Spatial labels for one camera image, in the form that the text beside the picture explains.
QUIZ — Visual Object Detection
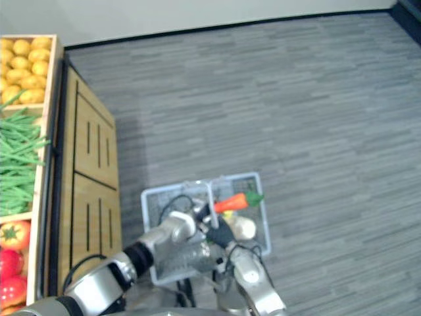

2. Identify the orange bell pepper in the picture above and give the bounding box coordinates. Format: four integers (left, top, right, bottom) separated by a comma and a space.
0, 221, 32, 252

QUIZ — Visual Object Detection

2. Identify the black wall baseboard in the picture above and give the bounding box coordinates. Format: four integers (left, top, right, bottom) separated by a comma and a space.
63, 0, 421, 51

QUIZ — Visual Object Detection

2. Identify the wooden vegetable display stand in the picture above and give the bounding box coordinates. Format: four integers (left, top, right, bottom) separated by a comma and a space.
0, 34, 121, 307

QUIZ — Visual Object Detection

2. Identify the orange carrot with green top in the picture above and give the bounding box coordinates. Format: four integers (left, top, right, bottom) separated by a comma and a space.
213, 190, 266, 214

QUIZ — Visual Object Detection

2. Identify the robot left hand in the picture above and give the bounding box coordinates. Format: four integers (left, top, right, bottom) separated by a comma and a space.
192, 199, 220, 244

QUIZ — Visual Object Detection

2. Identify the grey plastic shopping basket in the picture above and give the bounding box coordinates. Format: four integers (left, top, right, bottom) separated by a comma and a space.
140, 171, 274, 286

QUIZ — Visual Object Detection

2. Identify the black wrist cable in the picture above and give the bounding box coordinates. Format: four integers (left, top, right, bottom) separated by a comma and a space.
226, 242, 264, 265
159, 194, 195, 225

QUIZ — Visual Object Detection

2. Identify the red bell pepper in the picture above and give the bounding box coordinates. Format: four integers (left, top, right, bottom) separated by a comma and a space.
0, 249, 25, 279
0, 276, 28, 309

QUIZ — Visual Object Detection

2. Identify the robot silver body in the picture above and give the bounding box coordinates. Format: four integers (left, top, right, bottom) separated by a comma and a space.
0, 268, 260, 316

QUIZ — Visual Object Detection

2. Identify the pale beige vegetable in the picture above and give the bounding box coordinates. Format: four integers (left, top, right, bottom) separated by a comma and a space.
226, 215, 257, 241

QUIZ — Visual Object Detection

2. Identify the green bean pile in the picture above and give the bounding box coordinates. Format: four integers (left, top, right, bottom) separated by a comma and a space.
0, 90, 52, 218

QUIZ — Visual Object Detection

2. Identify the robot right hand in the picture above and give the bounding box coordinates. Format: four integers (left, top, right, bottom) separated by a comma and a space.
206, 217, 238, 250

